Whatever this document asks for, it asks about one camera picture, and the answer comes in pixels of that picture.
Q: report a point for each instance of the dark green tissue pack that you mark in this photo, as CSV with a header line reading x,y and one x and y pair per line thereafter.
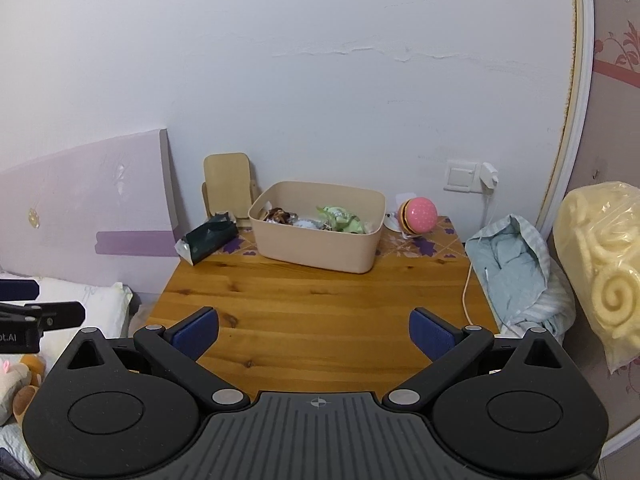
x,y
210,235

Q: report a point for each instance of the lilac headboard panel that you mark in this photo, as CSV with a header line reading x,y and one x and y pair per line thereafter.
x,y
90,200

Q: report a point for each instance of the beige plastic storage bin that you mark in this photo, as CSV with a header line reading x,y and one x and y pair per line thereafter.
x,y
310,250

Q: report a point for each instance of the brown hair claw clip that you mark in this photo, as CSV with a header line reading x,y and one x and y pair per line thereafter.
x,y
277,216

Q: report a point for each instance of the light wooden phone stand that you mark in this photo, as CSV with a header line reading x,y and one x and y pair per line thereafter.
x,y
225,180

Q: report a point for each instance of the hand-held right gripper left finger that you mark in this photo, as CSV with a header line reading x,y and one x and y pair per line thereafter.
x,y
197,330

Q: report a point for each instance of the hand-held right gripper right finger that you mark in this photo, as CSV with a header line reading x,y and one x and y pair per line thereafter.
x,y
430,332

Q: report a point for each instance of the white plug-in charger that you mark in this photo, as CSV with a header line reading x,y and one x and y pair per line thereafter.
x,y
490,174

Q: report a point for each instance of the light checked cloth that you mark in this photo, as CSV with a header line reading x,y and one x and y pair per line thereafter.
x,y
12,442

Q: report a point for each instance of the wooden desktop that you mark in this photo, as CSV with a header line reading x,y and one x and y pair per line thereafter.
x,y
310,320

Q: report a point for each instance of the green crumpled packet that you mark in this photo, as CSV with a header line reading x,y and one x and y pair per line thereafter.
x,y
342,220

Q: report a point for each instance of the pink burger toy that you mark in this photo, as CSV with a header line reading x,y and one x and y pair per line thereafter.
x,y
420,215

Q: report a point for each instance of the pale green striped cloth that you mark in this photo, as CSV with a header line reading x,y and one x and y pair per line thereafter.
x,y
510,260

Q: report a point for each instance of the white pillow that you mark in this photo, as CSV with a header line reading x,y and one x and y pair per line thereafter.
x,y
100,300

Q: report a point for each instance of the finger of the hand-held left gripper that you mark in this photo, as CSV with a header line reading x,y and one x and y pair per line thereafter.
x,y
60,314
17,290

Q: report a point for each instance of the yellow foam in plastic bag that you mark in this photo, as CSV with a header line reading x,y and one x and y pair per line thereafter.
x,y
600,260

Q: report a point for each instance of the white wall switch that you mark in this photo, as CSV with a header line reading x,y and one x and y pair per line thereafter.
x,y
461,176

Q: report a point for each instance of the tan plush toy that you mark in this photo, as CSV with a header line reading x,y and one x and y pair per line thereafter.
x,y
22,390

